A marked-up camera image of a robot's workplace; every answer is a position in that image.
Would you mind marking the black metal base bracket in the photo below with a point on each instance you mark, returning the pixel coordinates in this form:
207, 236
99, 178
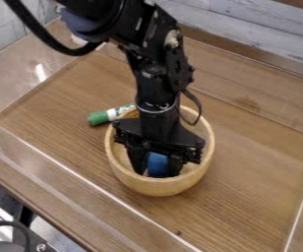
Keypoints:
17, 243

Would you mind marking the brown wooden bowl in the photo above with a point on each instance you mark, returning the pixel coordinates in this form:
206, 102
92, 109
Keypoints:
161, 187

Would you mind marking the blue foam block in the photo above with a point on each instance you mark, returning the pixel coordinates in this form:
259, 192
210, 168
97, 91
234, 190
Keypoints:
157, 166

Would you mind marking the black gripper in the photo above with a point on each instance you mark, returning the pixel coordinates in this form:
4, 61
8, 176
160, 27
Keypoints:
159, 132

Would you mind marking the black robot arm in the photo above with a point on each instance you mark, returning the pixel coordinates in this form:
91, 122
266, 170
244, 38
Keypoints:
149, 38

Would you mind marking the green white marker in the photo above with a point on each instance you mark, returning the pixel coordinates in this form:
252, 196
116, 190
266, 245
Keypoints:
105, 116

